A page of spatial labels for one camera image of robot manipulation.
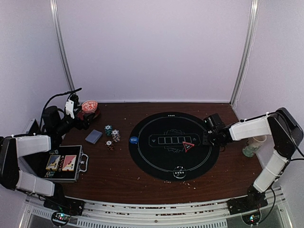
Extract blue small blind button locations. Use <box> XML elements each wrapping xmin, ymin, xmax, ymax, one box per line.
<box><xmin>129</xmin><ymin>136</ymin><xmax>139</xmax><ymax>144</ymax></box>

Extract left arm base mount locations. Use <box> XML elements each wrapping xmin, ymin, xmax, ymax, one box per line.
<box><xmin>43</xmin><ymin>197</ymin><xmax>85</xmax><ymax>216</ymax></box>

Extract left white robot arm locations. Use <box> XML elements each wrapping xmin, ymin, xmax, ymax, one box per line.
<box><xmin>0</xmin><ymin>106</ymin><xmax>96</xmax><ymax>211</ymax></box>

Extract red black chip stack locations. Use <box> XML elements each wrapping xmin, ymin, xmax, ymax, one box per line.
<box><xmin>105</xmin><ymin>140</ymin><xmax>114</xmax><ymax>151</ymax></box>

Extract aluminium frame post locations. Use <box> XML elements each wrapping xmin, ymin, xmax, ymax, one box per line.
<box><xmin>49</xmin><ymin>0</ymin><xmax>75</xmax><ymax>91</ymax></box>
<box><xmin>230</xmin><ymin>0</ymin><xmax>259</xmax><ymax>108</ymax></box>

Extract white green paper cup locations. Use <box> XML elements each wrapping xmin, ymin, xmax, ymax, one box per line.
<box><xmin>242</xmin><ymin>135</ymin><xmax>267</xmax><ymax>158</ymax></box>

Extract aluminium front rail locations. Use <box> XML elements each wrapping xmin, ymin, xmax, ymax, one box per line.
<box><xmin>19</xmin><ymin>198</ymin><xmax>295</xmax><ymax>228</ymax></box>

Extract aluminium poker case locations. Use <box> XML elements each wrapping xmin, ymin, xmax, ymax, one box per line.
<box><xmin>37</xmin><ymin>145</ymin><xmax>89</xmax><ymax>183</ymax></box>

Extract blue card deck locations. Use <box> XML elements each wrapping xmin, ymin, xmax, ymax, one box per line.
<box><xmin>85</xmin><ymin>130</ymin><xmax>103</xmax><ymax>144</ymax></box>

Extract dark red saucer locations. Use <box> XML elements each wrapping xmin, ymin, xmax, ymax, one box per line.
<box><xmin>77</xmin><ymin>109</ymin><xmax>100</xmax><ymax>121</ymax></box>

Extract round black poker mat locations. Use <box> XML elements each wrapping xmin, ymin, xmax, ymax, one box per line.
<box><xmin>129</xmin><ymin>112</ymin><xmax>220</xmax><ymax>181</ymax></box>

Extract blue white chip stack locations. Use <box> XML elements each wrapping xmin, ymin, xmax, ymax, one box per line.
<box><xmin>111</xmin><ymin>129</ymin><xmax>121</xmax><ymax>142</ymax></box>

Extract yellow blue card box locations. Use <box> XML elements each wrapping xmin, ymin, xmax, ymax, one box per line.
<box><xmin>46</xmin><ymin>155</ymin><xmax>61</xmax><ymax>171</ymax></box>

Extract chips in case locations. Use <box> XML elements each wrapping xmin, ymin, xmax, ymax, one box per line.
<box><xmin>49</xmin><ymin>150</ymin><xmax>59</xmax><ymax>155</ymax></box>

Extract green white chip stack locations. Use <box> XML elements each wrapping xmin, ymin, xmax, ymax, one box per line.
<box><xmin>104</xmin><ymin>125</ymin><xmax>113</xmax><ymax>136</ymax></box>

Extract right aluminium frame post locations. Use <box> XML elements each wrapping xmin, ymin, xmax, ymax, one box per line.
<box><xmin>230</xmin><ymin>0</ymin><xmax>259</xmax><ymax>108</ymax></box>

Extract red white patterned bowl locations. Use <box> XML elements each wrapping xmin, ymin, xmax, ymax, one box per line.
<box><xmin>81</xmin><ymin>100</ymin><xmax>98</xmax><ymax>113</ymax></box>

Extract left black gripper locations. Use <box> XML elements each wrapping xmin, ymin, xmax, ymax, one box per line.
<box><xmin>55</xmin><ymin>111</ymin><xmax>95</xmax><ymax>135</ymax></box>

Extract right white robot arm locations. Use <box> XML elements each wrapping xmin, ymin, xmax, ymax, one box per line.
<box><xmin>203</xmin><ymin>107</ymin><xmax>304</xmax><ymax>210</ymax></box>

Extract red black all-in triangle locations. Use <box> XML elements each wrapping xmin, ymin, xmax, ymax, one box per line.
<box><xmin>182</xmin><ymin>142</ymin><xmax>195</xmax><ymax>152</ymax></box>

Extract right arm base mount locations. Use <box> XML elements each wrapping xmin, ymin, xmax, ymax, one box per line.
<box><xmin>227</xmin><ymin>196</ymin><xmax>268</xmax><ymax>215</ymax></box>

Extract left aluminium frame post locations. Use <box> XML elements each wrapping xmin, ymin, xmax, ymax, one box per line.
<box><xmin>49</xmin><ymin>0</ymin><xmax>75</xmax><ymax>91</ymax></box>

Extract red card box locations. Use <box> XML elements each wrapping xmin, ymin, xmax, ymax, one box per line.
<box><xmin>62</xmin><ymin>155</ymin><xmax>77</xmax><ymax>171</ymax></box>

